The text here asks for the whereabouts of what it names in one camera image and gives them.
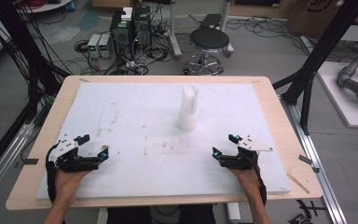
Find person's right hand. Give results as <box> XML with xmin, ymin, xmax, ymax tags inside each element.
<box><xmin>227</xmin><ymin>166</ymin><xmax>262</xmax><ymax>199</ymax></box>

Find tangle of floor cables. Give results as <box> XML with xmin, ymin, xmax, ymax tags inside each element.
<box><xmin>74</xmin><ymin>18</ymin><xmax>181</xmax><ymax>77</ymax></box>

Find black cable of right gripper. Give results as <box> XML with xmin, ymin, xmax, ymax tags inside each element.
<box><xmin>249</xmin><ymin>153</ymin><xmax>269</xmax><ymax>207</ymax></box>

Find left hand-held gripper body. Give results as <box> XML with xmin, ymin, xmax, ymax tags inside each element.
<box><xmin>45</xmin><ymin>133</ymin><xmax>103</xmax><ymax>174</ymax></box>

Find black flat device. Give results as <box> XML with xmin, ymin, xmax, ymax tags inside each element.
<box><xmin>200</xmin><ymin>13</ymin><xmax>224</xmax><ymax>30</ymax></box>

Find grey metal desk leg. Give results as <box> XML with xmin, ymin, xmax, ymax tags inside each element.
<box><xmin>219</xmin><ymin>0</ymin><xmax>235</xmax><ymax>58</ymax></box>
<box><xmin>167</xmin><ymin>0</ymin><xmax>184</xmax><ymax>61</ymax></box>

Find black computer tower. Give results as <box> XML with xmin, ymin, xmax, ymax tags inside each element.
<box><xmin>109</xmin><ymin>10</ymin><xmax>135</xmax><ymax>63</ymax></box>
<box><xmin>132</xmin><ymin>5</ymin><xmax>153</xmax><ymax>49</ymax></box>

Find white foam mat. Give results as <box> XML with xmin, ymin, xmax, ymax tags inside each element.
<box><xmin>35</xmin><ymin>81</ymin><xmax>293</xmax><ymax>201</ymax></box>

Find white plastic bottle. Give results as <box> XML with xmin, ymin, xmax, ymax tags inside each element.
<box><xmin>177</xmin><ymin>85</ymin><xmax>200</xmax><ymax>132</ymax></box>

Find person's dark trousers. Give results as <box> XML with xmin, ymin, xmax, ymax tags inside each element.
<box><xmin>106</xmin><ymin>204</ymin><xmax>217</xmax><ymax>224</ymax></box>

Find black metal frame post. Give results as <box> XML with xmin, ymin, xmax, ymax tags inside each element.
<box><xmin>272</xmin><ymin>0</ymin><xmax>358</xmax><ymax>135</ymax></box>

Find person's left hand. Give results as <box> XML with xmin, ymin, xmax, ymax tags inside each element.
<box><xmin>54</xmin><ymin>168</ymin><xmax>91</xmax><ymax>202</ymax></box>

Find small white box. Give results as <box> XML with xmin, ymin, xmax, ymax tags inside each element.
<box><xmin>120</xmin><ymin>7</ymin><xmax>134</xmax><ymax>22</ymax></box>

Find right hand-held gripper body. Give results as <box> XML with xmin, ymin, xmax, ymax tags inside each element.
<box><xmin>219</xmin><ymin>133</ymin><xmax>274</xmax><ymax>172</ymax></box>

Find cardboard box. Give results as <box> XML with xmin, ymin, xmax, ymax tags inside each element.
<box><xmin>286</xmin><ymin>0</ymin><xmax>358</xmax><ymax>39</ymax></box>

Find black frame with cables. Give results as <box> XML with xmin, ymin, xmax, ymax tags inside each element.
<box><xmin>0</xmin><ymin>0</ymin><xmax>71</xmax><ymax>185</ymax></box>

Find black round stool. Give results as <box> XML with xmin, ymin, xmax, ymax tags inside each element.
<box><xmin>183</xmin><ymin>27</ymin><xmax>231</xmax><ymax>77</ymax></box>

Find light wooden table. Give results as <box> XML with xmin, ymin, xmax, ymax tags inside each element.
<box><xmin>5</xmin><ymin>75</ymin><xmax>324</xmax><ymax>211</ymax></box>

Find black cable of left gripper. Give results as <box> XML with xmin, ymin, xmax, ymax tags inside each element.
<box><xmin>45</xmin><ymin>141</ymin><xmax>61</xmax><ymax>205</ymax></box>

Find thin wooden stick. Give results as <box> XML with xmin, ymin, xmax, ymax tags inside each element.
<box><xmin>286</xmin><ymin>172</ymin><xmax>310</xmax><ymax>195</ymax></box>

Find white platform board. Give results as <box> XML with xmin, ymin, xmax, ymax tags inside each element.
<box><xmin>315</xmin><ymin>61</ymin><xmax>358</xmax><ymax>130</ymax></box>

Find aluminium rail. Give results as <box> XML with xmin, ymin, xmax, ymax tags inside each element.
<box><xmin>279</xmin><ymin>95</ymin><xmax>349</xmax><ymax>224</ymax></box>
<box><xmin>0</xmin><ymin>121</ymin><xmax>35</xmax><ymax>207</ymax></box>

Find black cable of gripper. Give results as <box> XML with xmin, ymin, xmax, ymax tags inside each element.
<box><xmin>249</xmin><ymin>153</ymin><xmax>269</xmax><ymax>207</ymax></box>
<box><xmin>45</xmin><ymin>141</ymin><xmax>61</xmax><ymax>205</ymax></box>

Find grey bench power supply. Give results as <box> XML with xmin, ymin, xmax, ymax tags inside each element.
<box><xmin>86</xmin><ymin>33</ymin><xmax>103</xmax><ymax>59</ymax></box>
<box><xmin>98</xmin><ymin>33</ymin><xmax>113</xmax><ymax>60</ymax></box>

